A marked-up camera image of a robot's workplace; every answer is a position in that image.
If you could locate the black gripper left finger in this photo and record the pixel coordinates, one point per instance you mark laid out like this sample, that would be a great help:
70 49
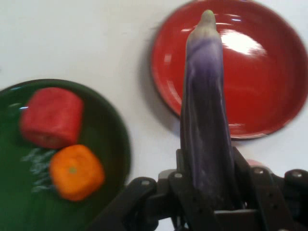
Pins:
154 204

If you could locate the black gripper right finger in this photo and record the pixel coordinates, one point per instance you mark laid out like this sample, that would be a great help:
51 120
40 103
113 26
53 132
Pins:
276 199

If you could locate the purple toy eggplant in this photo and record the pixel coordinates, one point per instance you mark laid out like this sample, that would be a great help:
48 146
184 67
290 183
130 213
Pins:
207 108

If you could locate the orange toy tangerine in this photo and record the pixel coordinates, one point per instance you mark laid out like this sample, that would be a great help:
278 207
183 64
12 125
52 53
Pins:
77 173

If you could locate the red round plate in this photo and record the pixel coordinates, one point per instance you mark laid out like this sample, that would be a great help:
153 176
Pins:
260 84

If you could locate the red toy apple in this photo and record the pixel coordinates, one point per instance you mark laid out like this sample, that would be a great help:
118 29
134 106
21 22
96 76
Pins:
51 118

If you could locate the green enamel bowl with lettering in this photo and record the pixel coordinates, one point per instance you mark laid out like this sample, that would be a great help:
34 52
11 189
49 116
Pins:
14 192

